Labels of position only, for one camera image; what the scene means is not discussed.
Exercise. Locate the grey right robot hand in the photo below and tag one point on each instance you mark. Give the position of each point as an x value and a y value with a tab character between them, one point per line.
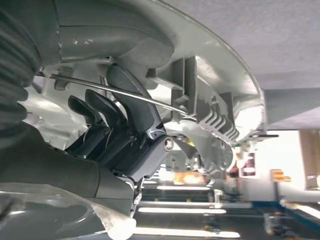
50	172

